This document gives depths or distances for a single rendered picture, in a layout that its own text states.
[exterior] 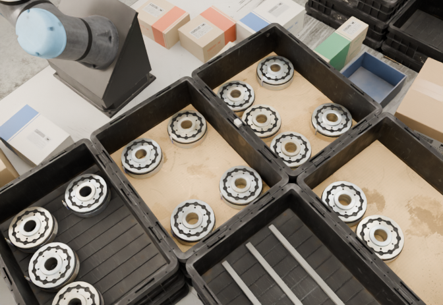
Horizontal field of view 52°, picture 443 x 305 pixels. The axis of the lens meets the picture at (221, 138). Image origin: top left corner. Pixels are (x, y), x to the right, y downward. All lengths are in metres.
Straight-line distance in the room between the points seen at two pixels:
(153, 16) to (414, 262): 1.09
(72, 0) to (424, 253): 1.16
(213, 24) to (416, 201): 0.83
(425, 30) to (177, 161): 1.38
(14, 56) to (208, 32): 1.54
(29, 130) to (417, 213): 1.04
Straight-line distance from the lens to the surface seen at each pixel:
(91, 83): 1.40
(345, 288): 1.06
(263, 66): 1.30
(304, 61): 1.28
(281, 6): 1.58
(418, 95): 1.31
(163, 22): 1.58
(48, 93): 1.59
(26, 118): 1.43
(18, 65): 2.77
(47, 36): 1.21
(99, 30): 1.31
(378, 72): 1.52
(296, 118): 1.23
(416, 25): 2.22
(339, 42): 1.44
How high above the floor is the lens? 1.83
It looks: 57 degrees down
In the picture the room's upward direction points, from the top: 6 degrees counter-clockwise
